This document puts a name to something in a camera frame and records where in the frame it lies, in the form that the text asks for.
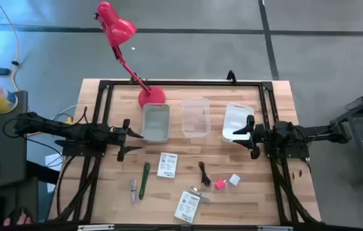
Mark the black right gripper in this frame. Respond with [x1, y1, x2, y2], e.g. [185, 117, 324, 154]
[232, 114, 266, 160]

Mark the black metal table frame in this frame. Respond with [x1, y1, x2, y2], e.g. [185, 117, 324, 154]
[48, 79, 322, 231]

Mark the black cable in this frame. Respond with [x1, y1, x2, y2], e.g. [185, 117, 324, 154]
[198, 160, 212, 188]

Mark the grey cart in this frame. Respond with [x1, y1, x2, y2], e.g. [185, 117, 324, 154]
[0, 90, 40, 196]

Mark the white plastic bin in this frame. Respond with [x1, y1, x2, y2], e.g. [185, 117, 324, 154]
[222, 102, 255, 144]

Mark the white labelled cardboard box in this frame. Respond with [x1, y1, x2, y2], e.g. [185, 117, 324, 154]
[156, 152, 179, 179]

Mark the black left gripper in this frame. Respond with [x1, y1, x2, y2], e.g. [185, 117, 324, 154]
[116, 118, 144, 163]

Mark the red desk lamp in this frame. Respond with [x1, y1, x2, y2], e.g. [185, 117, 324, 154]
[94, 1, 167, 108]

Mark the green pen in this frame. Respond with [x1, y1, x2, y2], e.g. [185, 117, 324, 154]
[138, 162, 151, 201]

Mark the white card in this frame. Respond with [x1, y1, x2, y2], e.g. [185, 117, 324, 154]
[173, 191, 201, 225]

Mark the white charger cube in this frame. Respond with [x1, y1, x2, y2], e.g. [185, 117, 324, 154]
[228, 173, 242, 187]

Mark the silver metal bracket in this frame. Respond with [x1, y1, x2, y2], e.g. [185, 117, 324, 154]
[77, 224, 115, 231]
[257, 225, 294, 231]

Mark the yellow cable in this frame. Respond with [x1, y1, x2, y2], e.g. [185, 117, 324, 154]
[0, 0, 21, 92]

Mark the white cable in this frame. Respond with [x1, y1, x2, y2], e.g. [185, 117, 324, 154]
[52, 104, 78, 122]

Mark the clear plastic bin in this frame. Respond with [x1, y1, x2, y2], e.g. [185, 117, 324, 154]
[181, 97, 212, 139]

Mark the white paper sheet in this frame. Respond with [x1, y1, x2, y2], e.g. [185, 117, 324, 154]
[45, 153, 63, 169]

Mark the black frame bracket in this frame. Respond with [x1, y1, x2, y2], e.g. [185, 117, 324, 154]
[226, 69, 238, 85]

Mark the grey plastic bin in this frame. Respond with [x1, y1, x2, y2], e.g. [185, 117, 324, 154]
[140, 103, 171, 144]

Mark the black computer case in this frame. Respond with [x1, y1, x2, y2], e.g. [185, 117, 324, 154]
[0, 178, 40, 231]

